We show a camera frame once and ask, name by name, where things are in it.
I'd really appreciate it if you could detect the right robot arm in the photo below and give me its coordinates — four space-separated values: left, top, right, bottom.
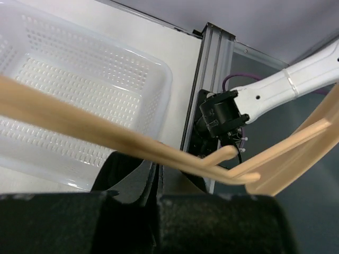
200 41 338 138

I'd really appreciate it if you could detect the white perforated plastic basket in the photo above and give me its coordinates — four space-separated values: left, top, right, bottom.
1 1 172 191

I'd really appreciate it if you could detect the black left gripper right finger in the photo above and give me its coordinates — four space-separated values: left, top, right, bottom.
157 162 300 254

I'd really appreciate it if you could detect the beige plastic hanger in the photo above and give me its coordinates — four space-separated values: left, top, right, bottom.
1 76 338 196

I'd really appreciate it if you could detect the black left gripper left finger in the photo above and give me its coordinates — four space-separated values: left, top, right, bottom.
0 158 159 254

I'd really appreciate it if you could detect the black skirt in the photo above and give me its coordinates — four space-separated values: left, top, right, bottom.
91 151 207 194

